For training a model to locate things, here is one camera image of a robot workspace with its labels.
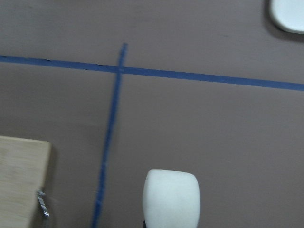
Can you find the wooden cutting board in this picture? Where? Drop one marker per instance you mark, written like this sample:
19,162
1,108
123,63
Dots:
23,170

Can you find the cream round plate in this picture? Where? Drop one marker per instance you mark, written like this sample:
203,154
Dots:
288,15

